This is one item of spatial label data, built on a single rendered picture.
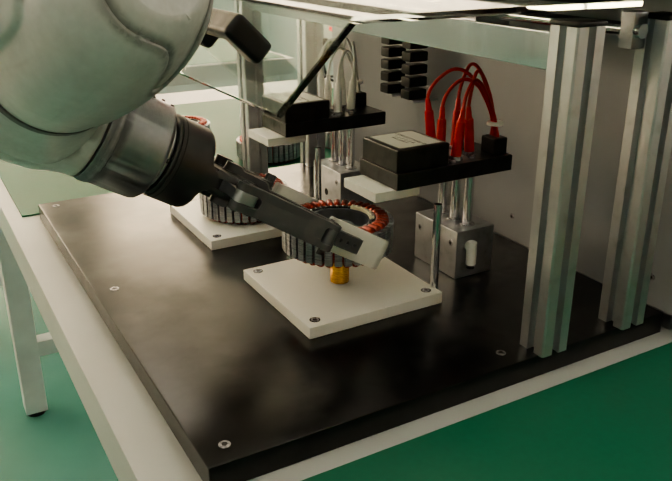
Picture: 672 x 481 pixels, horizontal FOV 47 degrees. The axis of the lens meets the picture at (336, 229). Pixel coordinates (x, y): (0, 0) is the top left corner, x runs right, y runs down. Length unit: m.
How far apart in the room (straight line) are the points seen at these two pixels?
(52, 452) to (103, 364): 1.22
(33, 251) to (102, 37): 0.62
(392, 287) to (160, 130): 0.29
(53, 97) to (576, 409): 0.46
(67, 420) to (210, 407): 1.44
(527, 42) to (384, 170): 0.19
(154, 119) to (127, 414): 0.24
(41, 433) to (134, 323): 1.28
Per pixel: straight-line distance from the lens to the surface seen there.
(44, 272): 0.95
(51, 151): 0.59
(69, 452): 1.94
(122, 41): 0.42
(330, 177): 1.02
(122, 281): 0.84
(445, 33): 0.74
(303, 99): 0.97
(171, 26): 0.43
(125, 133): 0.61
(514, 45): 0.67
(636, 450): 0.64
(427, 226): 0.85
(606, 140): 0.82
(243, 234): 0.91
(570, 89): 0.62
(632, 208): 0.72
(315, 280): 0.79
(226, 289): 0.80
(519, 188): 0.92
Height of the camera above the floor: 1.11
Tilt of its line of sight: 21 degrees down
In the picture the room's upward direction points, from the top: straight up
